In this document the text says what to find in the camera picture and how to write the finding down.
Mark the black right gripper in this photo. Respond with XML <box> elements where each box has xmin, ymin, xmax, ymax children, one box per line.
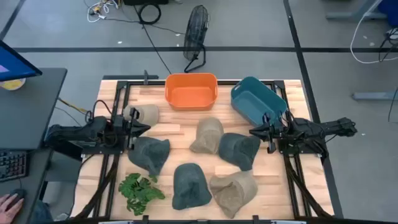
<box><xmin>249</xmin><ymin>113</ymin><xmax>289</xmax><ymax>154</ymax></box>

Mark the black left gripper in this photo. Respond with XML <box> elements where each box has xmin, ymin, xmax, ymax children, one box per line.
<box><xmin>113</xmin><ymin>107</ymin><xmax>152</xmax><ymax>151</ymax></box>

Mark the dark grey cap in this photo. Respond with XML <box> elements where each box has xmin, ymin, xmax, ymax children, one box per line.
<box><xmin>218</xmin><ymin>133</ymin><xmax>261</xmax><ymax>172</ymax></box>
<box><xmin>127</xmin><ymin>136</ymin><xmax>171</xmax><ymax>177</ymax></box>
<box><xmin>172</xmin><ymin>162</ymin><xmax>213</xmax><ymax>211</ymax></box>

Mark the beige cap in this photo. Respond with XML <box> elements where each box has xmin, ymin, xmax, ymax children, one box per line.
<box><xmin>188</xmin><ymin>116</ymin><xmax>224</xmax><ymax>155</ymax></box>
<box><xmin>123</xmin><ymin>103</ymin><xmax>160</xmax><ymax>127</ymax></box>
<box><xmin>209</xmin><ymin>170</ymin><xmax>259</xmax><ymax>220</ymax></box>

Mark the teal plastic bin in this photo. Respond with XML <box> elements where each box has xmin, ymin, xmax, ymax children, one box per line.
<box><xmin>230</xmin><ymin>76</ymin><xmax>288</xmax><ymax>127</ymax></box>

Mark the black bar behind table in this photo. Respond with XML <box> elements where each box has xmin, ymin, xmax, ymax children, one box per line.
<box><xmin>102</xmin><ymin>74</ymin><xmax>159</xmax><ymax>81</ymax></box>

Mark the orange plastic bin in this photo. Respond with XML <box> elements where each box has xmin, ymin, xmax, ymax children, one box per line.
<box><xmin>164</xmin><ymin>73</ymin><xmax>219</xmax><ymax>111</ymax></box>

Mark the green artificial leaf sprig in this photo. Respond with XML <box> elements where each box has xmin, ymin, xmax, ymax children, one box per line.
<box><xmin>118</xmin><ymin>172</ymin><xmax>166</xmax><ymax>217</ymax></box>

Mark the black floor fan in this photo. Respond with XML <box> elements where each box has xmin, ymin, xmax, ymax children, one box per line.
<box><xmin>183</xmin><ymin>4</ymin><xmax>211</xmax><ymax>74</ymax></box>

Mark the black desk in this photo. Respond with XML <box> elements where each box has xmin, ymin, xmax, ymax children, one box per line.
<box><xmin>0</xmin><ymin>67</ymin><xmax>68</xmax><ymax>151</ymax></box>

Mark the black keyboard shelf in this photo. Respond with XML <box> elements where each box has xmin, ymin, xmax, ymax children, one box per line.
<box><xmin>0</xmin><ymin>147</ymin><xmax>53</xmax><ymax>224</ymax></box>

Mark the grey desk foot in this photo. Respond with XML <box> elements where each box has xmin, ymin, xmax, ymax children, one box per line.
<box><xmin>352</xmin><ymin>90</ymin><xmax>398</xmax><ymax>101</ymax></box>

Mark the black keyboard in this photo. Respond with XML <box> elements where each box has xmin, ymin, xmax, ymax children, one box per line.
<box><xmin>0</xmin><ymin>150</ymin><xmax>29</xmax><ymax>183</ymax></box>

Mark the black computer mouse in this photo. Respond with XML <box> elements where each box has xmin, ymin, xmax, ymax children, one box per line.
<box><xmin>9</xmin><ymin>188</ymin><xmax>26</xmax><ymax>203</ymax></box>

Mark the computer monitor with blue screen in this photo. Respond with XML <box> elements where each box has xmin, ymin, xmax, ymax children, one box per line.
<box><xmin>0</xmin><ymin>39</ymin><xmax>44</xmax><ymax>83</ymax></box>

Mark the grey desk leg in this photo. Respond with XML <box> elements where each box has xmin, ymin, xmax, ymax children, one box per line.
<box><xmin>326</xmin><ymin>0</ymin><xmax>383</xmax><ymax>21</ymax></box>

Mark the person's hand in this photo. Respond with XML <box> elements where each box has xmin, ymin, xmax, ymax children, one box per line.
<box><xmin>0</xmin><ymin>193</ymin><xmax>25</xmax><ymax>224</ymax></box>

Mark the blue object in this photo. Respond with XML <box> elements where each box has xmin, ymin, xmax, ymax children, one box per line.
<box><xmin>377</xmin><ymin>0</ymin><xmax>398</xmax><ymax>27</ymax></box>

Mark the black aluminium table frame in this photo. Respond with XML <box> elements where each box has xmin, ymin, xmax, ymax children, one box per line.
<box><xmin>70</xmin><ymin>79</ymin><xmax>335</xmax><ymax>224</ymax></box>

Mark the yellow cable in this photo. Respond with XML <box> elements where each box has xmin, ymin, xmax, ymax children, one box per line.
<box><xmin>57</xmin><ymin>98</ymin><xmax>90</xmax><ymax>114</ymax></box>

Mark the long black floor cable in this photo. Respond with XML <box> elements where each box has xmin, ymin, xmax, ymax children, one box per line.
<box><xmin>133</xmin><ymin>4</ymin><xmax>174</xmax><ymax>75</ymax></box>

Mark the coiled black cable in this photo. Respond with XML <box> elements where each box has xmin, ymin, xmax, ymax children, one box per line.
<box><xmin>137</xmin><ymin>2</ymin><xmax>162</xmax><ymax>25</ymax></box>

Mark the long white cable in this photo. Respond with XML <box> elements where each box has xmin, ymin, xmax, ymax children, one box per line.
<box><xmin>349</xmin><ymin>0</ymin><xmax>398</xmax><ymax>65</ymax></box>

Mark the white cable bundle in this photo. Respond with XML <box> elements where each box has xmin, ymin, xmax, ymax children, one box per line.
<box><xmin>83</xmin><ymin>0</ymin><xmax>121</xmax><ymax>23</ymax></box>

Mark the black cable tangle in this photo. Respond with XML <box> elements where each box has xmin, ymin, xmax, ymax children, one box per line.
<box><xmin>378</xmin><ymin>27</ymin><xmax>398</xmax><ymax>63</ymax></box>

